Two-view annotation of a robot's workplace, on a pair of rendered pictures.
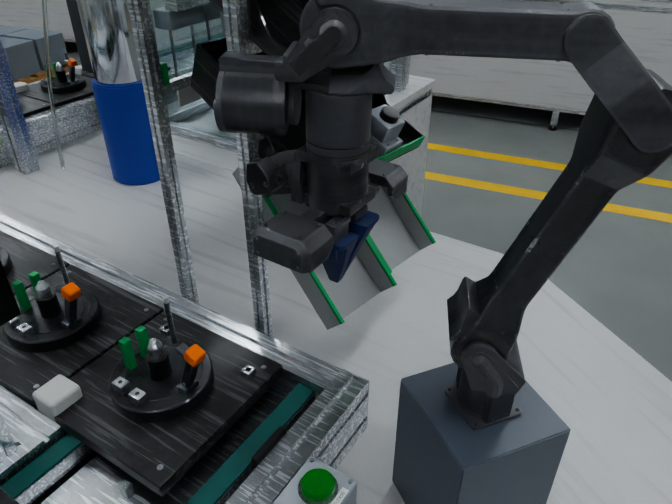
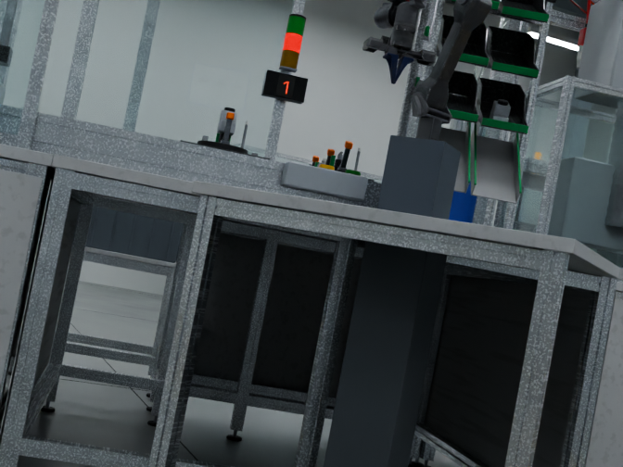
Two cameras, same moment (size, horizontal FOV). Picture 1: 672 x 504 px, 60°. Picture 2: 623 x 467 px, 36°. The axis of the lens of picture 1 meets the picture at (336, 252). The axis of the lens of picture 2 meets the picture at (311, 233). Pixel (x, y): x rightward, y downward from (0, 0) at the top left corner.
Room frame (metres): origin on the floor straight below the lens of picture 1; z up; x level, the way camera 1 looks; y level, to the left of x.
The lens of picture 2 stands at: (-1.33, -1.75, 0.70)
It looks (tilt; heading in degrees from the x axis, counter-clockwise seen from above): 2 degrees up; 47
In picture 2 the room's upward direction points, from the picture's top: 11 degrees clockwise
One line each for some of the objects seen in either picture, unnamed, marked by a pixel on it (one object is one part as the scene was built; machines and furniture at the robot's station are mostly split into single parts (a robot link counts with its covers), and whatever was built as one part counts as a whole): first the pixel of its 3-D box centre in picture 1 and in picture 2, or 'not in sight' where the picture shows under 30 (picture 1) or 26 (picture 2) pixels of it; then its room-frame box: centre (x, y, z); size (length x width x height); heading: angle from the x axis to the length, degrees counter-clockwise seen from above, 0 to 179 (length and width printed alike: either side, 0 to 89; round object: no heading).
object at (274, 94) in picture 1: (288, 70); (397, 5); (0.48, 0.04, 1.43); 0.12 x 0.08 x 0.11; 83
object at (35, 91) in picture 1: (60, 74); not in sight; (1.92, 0.91, 1.01); 0.24 x 0.24 x 0.13; 57
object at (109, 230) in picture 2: not in sight; (114, 226); (1.13, 2.26, 0.73); 0.62 x 0.42 x 0.23; 147
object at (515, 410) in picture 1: (484, 382); (428, 132); (0.46, -0.17, 1.09); 0.07 x 0.07 x 0.06; 22
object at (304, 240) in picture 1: (337, 179); (401, 41); (0.48, 0.00, 1.33); 0.19 x 0.06 x 0.08; 147
